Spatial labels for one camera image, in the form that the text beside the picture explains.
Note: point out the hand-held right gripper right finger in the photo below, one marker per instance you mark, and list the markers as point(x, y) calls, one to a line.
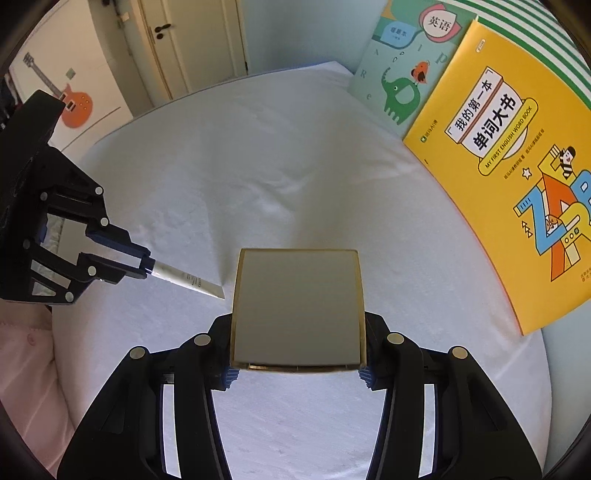
point(369, 376)

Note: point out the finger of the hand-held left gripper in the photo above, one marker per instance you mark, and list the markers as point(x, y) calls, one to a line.
point(115, 272)
point(115, 240)

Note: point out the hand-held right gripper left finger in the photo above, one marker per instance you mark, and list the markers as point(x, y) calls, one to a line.
point(226, 376)

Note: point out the grey square box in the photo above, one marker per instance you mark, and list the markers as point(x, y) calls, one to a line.
point(295, 304)

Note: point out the pink clothing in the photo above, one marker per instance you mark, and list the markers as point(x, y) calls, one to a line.
point(27, 369)

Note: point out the yellow book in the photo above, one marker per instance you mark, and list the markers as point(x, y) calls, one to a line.
point(503, 258)

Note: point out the white bed mattress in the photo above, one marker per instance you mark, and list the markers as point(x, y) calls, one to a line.
point(277, 161)

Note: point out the cream door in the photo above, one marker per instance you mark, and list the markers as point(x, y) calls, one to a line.
point(198, 41)

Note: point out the green elephant book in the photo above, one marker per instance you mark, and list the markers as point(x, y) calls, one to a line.
point(369, 78)

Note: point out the green striped book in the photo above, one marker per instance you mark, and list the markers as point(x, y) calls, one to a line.
point(531, 27)

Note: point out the orange guitar wall sticker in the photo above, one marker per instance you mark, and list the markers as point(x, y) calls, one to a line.
point(76, 110)

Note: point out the wall switch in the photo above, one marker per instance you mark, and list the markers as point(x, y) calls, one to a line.
point(70, 74)

